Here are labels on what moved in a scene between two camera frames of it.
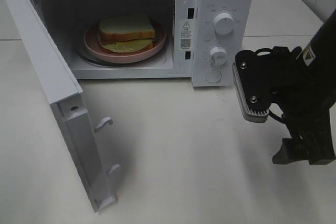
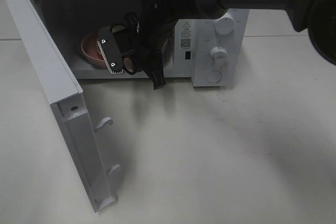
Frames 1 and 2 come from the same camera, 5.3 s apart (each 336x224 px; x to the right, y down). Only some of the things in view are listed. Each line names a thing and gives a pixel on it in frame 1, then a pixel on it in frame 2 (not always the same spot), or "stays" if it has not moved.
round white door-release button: [213, 76] stays
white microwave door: [62, 88] stays
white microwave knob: [218, 56] stays
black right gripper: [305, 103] → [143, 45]
